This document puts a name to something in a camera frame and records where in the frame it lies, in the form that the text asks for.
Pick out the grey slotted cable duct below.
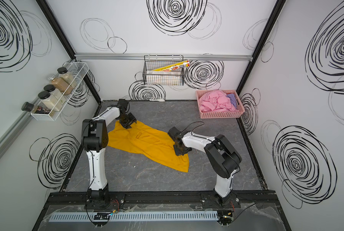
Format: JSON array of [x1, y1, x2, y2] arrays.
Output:
[[49, 211, 219, 222]]

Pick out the white box in basket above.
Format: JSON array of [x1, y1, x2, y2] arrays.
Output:
[[146, 71, 182, 76]]

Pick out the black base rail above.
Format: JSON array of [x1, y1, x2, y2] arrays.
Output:
[[45, 190, 280, 211]]

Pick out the spice jar white contents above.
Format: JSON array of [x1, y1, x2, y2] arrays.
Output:
[[43, 84, 66, 105]]

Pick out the black wire basket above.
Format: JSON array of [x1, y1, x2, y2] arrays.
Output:
[[143, 54, 184, 86]]

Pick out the pink t-shirt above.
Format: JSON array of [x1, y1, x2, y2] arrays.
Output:
[[198, 90, 237, 112]]

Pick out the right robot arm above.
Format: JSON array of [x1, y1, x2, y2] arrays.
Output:
[[168, 127, 242, 208]]

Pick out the pink plastic basket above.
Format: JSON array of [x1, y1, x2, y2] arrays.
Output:
[[196, 90, 245, 119]]

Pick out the yellow t-shirt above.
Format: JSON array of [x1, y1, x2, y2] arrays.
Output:
[[108, 121, 189, 173]]

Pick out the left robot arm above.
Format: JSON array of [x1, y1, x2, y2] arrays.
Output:
[[81, 99, 137, 209]]

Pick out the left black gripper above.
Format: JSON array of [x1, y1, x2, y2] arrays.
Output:
[[119, 113, 138, 129]]

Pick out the purple t-shirt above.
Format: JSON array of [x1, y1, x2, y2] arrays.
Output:
[[226, 93, 237, 109]]

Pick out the spice jar brown contents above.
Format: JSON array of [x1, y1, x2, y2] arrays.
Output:
[[48, 67, 77, 95]]

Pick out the small dark spice bottle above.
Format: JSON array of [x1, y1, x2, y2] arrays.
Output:
[[21, 102, 53, 116]]

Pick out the yellow foil box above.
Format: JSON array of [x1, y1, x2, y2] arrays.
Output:
[[153, 60, 190, 72]]

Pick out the spice jar cream contents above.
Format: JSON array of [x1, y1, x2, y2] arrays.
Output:
[[38, 90, 63, 112]]

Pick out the clear wall shelf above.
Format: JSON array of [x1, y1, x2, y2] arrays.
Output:
[[31, 62, 90, 125]]

